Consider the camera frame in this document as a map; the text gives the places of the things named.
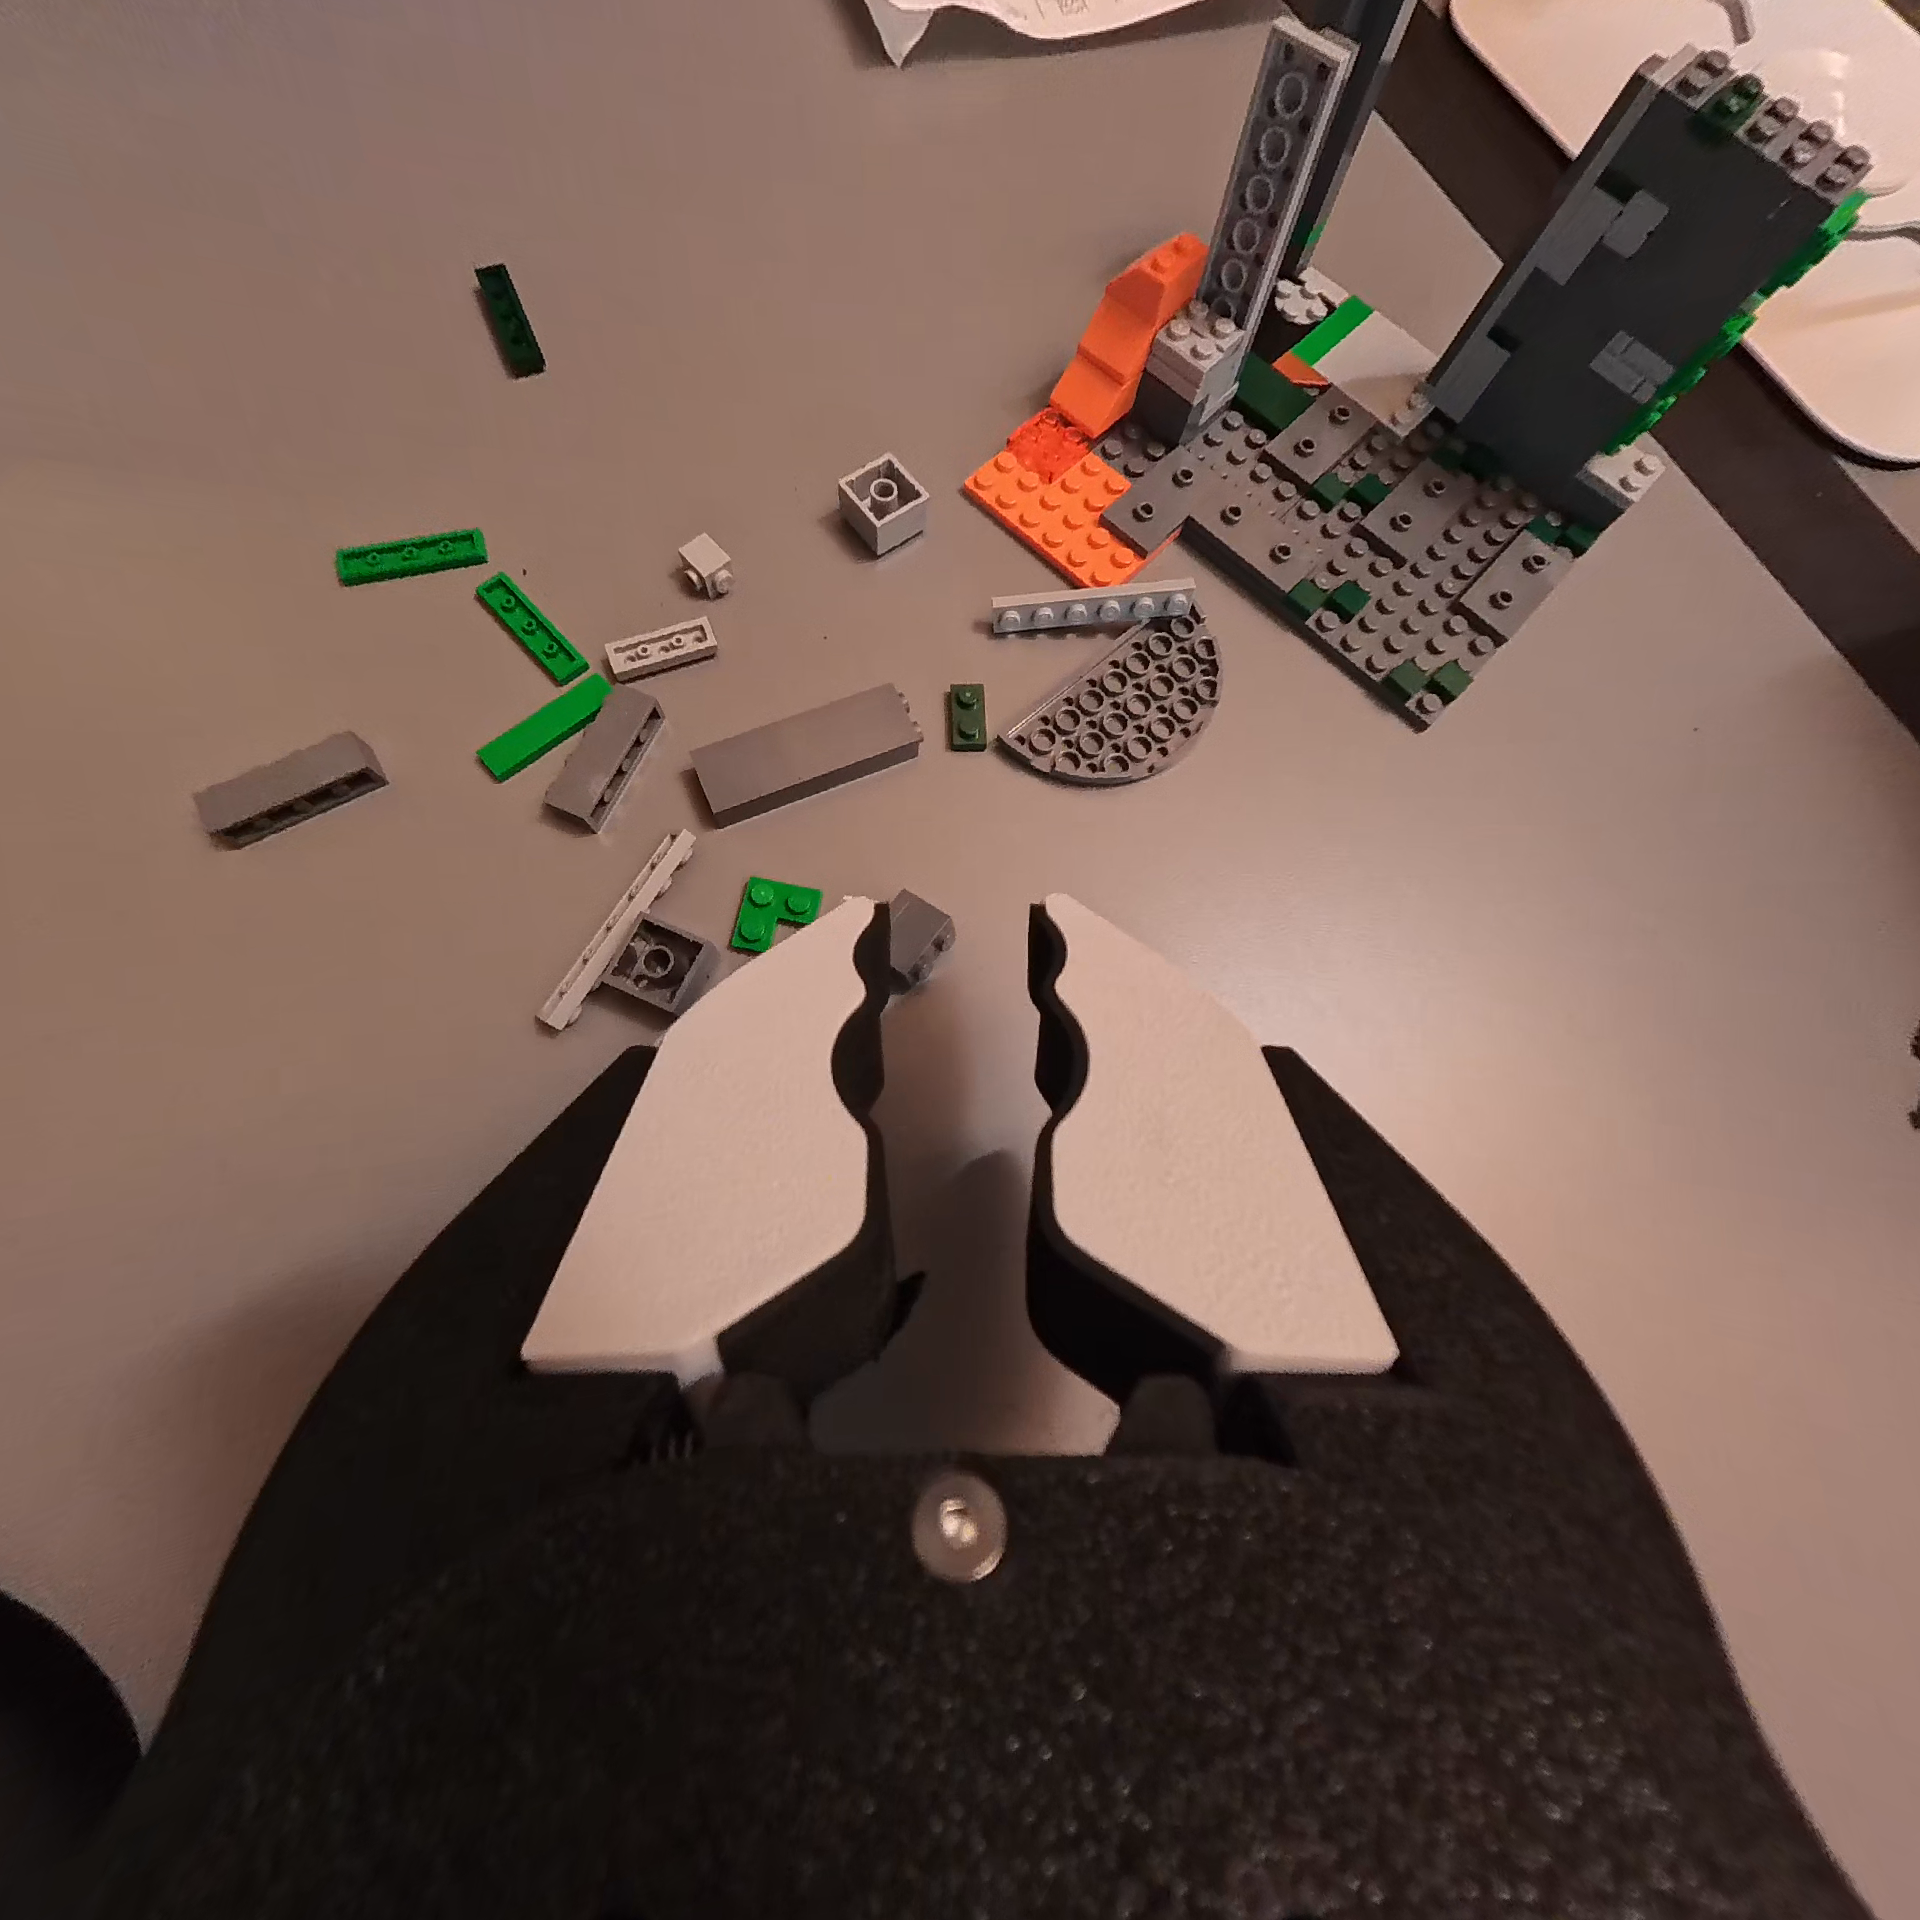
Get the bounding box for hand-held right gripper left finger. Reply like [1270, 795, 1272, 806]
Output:
[519, 893, 901, 1381]

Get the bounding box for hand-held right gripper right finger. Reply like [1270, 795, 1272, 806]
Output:
[1030, 893, 1405, 1381]

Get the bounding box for dark grey half-round lego plate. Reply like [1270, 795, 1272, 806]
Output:
[996, 614, 1231, 788]

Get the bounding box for bright green long lego bar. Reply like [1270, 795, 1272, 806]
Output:
[476, 677, 615, 783]

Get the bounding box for grey long lego brick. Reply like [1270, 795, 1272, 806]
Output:
[194, 730, 391, 846]

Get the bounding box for thin light grey lego plate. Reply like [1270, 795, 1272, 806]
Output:
[992, 582, 1195, 636]

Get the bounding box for grey lego baseplate build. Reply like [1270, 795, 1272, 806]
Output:
[1102, 16, 1681, 730]
[1408, 45, 1861, 524]

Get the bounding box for grey square lego brick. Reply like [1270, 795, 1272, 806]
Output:
[839, 456, 929, 561]

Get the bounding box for orange lego plate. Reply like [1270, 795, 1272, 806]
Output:
[968, 406, 1157, 582]

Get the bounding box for orange lego slope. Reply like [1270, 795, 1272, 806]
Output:
[1050, 242, 1207, 434]

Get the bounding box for dark green holed lego plate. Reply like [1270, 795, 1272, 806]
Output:
[472, 266, 546, 376]

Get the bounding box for dark blue-grey lego bar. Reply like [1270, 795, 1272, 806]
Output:
[1291, 0, 1413, 288]

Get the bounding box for white printed paper bag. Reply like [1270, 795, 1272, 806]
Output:
[851, 0, 1261, 69]

